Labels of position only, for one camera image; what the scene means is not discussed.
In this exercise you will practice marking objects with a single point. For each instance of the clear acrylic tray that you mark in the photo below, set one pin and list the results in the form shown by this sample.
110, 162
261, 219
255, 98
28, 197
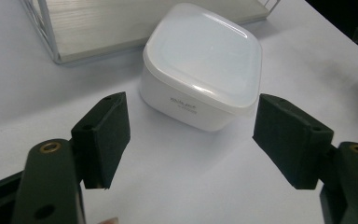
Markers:
99, 28

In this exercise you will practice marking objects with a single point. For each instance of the white square plastic box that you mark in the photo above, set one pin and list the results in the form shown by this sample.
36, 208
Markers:
205, 53

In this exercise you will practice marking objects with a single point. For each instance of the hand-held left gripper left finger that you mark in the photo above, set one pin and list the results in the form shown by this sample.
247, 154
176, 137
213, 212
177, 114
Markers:
102, 143

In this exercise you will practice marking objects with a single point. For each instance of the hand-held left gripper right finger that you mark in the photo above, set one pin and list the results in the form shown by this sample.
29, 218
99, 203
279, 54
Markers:
289, 140

